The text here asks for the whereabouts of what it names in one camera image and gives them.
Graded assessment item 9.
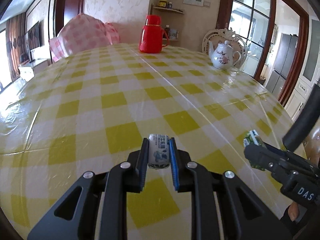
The dark wooden door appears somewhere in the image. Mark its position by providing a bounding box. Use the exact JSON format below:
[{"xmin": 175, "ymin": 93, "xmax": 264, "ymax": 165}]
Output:
[{"xmin": 54, "ymin": 0, "xmax": 84, "ymax": 36}]

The green white snack packet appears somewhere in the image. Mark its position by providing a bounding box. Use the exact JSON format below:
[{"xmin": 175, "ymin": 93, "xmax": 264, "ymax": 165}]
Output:
[{"xmin": 243, "ymin": 129, "xmax": 266, "ymax": 171}]

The pink checkered covered chair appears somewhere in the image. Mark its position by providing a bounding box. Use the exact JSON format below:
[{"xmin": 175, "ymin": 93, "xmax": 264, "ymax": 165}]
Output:
[{"xmin": 49, "ymin": 14, "xmax": 120, "ymax": 62}]

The white tv cabinet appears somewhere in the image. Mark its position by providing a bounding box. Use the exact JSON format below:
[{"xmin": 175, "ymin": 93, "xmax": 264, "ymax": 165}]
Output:
[{"xmin": 18, "ymin": 59, "xmax": 50, "ymax": 82}]

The grey refrigerator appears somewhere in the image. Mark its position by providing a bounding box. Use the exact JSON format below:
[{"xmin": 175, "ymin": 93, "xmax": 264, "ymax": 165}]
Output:
[{"xmin": 266, "ymin": 34, "xmax": 298, "ymax": 98}]

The white ornate chair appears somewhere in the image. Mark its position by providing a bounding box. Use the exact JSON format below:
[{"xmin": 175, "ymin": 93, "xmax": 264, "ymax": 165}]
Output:
[{"xmin": 202, "ymin": 28, "xmax": 247, "ymax": 70}]

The wooden corner shelf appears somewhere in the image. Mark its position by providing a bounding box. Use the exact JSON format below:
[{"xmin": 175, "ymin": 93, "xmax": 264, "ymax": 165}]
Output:
[{"xmin": 150, "ymin": 3, "xmax": 184, "ymax": 46}]

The white floral teapot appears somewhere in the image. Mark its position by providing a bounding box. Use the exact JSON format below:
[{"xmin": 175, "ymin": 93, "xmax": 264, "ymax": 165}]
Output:
[{"xmin": 208, "ymin": 40, "xmax": 241, "ymax": 70}]

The wall mounted television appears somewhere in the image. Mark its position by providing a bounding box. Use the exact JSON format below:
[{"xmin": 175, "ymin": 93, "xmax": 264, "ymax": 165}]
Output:
[{"xmin": 27, "ymin": 22, "xmax": 41, "ymax": 50}]

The red thermos jug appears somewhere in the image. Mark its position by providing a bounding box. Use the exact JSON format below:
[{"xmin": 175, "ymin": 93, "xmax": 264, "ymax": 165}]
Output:
[{"xmin": 139, "ymin": 15, "xmax": 169, "ymax": 54}]

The black handle pole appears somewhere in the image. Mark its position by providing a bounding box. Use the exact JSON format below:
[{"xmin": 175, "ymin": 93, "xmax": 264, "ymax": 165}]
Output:
[{"xmin": 283, "ymin": 84, "xmax": 320, "ymax": 152}]

